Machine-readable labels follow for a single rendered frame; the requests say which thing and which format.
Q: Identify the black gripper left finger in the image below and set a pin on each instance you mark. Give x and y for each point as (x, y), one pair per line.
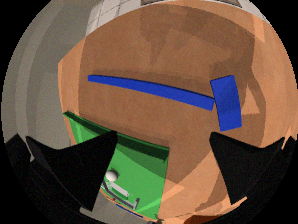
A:
(80, 168)

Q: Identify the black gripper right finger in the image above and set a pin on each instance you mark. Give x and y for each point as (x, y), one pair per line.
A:
(241, 164)

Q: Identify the white golf ball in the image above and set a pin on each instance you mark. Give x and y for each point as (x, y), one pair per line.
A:
(111, 175)

